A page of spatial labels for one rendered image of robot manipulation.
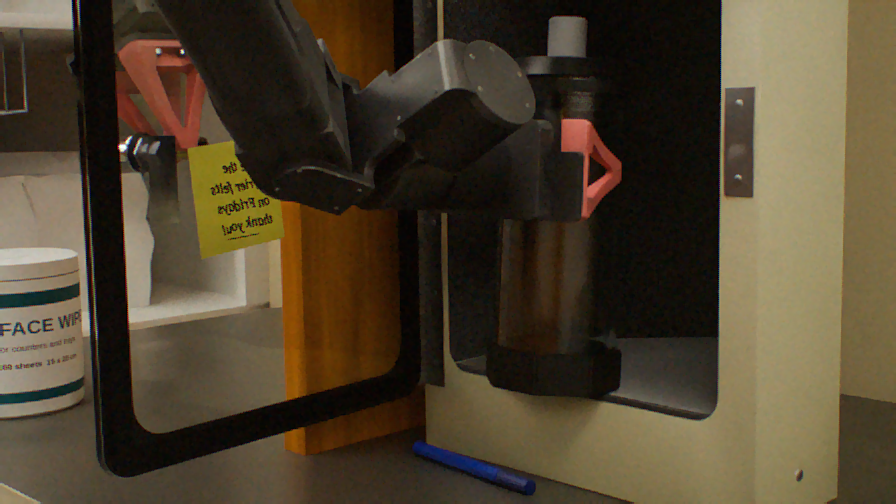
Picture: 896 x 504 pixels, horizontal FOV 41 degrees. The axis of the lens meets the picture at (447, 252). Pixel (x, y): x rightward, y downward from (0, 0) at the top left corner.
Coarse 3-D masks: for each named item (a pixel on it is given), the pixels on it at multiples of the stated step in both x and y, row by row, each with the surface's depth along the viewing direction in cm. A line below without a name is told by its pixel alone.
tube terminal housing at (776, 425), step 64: (768, 0) 75; (832, 0) 80; (768, 64) 75; (832, 64) 81; (768, 128) 76; (832, 128) 82; (768, 192) 77; (832, 192) 82; (768, 256) 77; (832, 256) 83; (448, 320) 98; (768, 320) 78; (832, 320) 84; (448, 384) 99; (768, 384) 78; (832, 384) 84; (448, 448) 100; (512, 448) 94; (576, 448) 89; (640, 448) 85; (704, 448) 81; (768, 448) 79; (832, 448) 85
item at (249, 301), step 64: (128, 0) 75; (320, 0) 88; (384, 0) 93; (128, 64) 75; (192, 64) 79; (384, 64) 93; (128, 128) 76; (192, 128) 79; (128, 192) 76; (192, 192) 80; (256, 192) 84; (128, 256) 76; (192, 256) 80; (256, 256) 84; (320, 256) 89; (384, 256) 95; (192, 320) 80; (256, 320) 85; (320, 320) 90; (384, 320) 95; (192, 384) 81; (256, 384) 85; (320, 384) 90
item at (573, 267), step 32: (544, 96) 83; (576, 96) 83; (608, 96) 83; (608, 128) 84; (544, 160) 84; (608, 192) 85; (512, 224) 85; (544, 224) 84; (576, 224) 84; (608, 224) 85; (512, 256) 85; (544, 256) 84; (576, 256) 84; (608, 256) 85; (512, 288) 86; (544, 288) 84; (576, 288) 84; (608, 288) 86; (512, 320) 86; (544, 320) 84; (576, 320) 84; (608, 320) 86; (544, 352) 85; (576, 352) 85
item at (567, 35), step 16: (560, 32) 86; (576, 32) 86; (560, 48) 86; (576, 48) 86; (528, 64) 84; (544, 64) 84; (560, 64) 83; (576, 64) 83; (592, 64) 83; (608, 64) 84
